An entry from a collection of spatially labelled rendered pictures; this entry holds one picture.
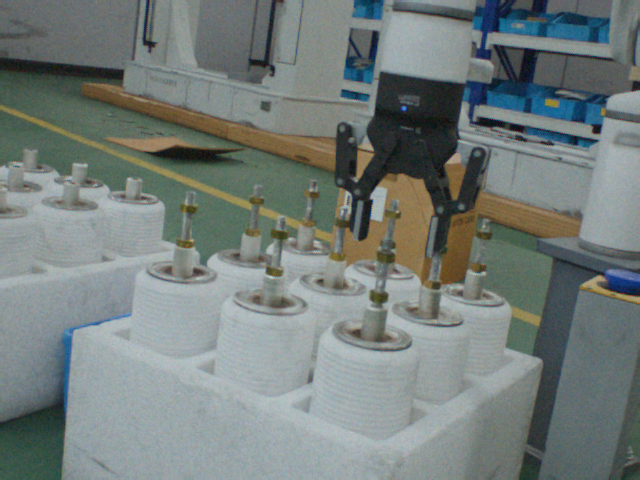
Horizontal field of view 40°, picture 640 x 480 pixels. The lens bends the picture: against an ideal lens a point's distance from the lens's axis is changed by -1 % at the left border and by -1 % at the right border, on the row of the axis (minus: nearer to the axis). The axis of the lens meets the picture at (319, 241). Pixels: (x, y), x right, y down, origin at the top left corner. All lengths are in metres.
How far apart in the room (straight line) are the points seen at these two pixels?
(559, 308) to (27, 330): 0.68
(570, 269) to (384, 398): 0.45
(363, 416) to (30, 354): 0.50
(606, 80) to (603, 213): 9.36
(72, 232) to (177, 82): 3.76
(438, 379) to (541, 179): 2.21
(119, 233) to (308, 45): 2.99
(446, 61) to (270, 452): 0.38
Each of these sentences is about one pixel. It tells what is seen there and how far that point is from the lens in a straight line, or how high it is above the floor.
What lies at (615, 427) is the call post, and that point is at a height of 0.18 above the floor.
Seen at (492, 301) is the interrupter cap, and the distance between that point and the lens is 1.01.
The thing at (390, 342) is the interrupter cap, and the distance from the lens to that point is 0.81.
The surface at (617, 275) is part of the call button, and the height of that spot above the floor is 0.33.
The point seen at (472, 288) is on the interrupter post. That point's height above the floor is 0.26.
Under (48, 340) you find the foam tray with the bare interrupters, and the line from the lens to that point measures 1.17.
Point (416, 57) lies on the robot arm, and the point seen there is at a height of 0.51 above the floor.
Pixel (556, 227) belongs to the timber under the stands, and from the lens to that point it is 2.94.
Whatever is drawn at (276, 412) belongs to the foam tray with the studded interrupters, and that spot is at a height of 0.18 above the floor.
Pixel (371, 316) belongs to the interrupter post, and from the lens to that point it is 0.80.
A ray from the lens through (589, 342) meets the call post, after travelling 0.91.
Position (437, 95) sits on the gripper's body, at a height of 0.48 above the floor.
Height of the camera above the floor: 0.51
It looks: 12 degrees down
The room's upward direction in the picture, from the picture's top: 8 degrees clockwise
